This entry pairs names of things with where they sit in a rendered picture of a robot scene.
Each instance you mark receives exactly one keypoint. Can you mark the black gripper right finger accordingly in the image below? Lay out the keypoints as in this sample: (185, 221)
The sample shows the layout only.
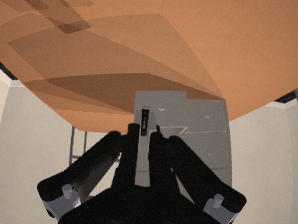
(206, 190)

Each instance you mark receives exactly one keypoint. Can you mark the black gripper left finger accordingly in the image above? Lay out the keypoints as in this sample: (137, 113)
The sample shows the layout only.
(64, 191)

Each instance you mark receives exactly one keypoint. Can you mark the grey small chest of drawers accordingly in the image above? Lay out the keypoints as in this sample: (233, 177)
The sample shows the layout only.
(226, 133)

